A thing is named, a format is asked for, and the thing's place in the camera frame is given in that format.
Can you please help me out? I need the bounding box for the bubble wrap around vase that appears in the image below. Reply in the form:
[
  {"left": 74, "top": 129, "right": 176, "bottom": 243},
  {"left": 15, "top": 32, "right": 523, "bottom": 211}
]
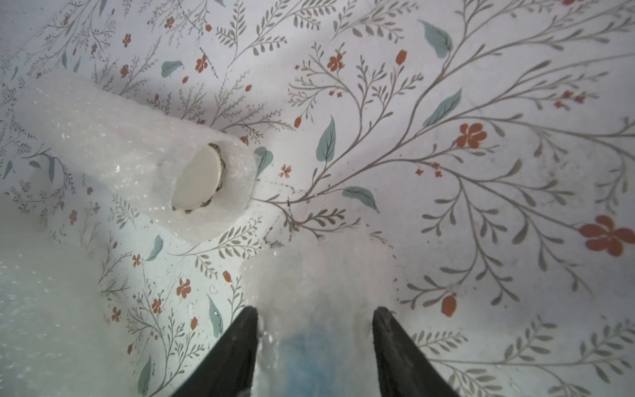
[{"left": 240, "top": 231, "right": 396, "bottom": 396}]

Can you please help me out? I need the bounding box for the loose bubble wrap sheet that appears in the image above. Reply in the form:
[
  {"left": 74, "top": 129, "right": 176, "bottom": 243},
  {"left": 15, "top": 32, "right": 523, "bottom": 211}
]
[{"left": 1, "top": 198, "right": 137, "bottom": 396}]

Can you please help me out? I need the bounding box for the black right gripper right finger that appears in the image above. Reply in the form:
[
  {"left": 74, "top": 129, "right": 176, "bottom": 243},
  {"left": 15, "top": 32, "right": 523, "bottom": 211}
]
[{"left": 372, "top": 307, "right": 458, "bottom": 397}]

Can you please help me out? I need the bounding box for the blue vase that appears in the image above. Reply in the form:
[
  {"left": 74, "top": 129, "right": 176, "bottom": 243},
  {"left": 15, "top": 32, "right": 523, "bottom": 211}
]
[{"left": 271, "top": 332, "right": 338, "bottom": 396}]

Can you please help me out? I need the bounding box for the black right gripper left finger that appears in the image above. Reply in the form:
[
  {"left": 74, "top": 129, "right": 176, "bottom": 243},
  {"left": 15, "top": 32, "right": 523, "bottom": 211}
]
[{"left": 173, "top": 306, "right": 259, "bottom": 397}]

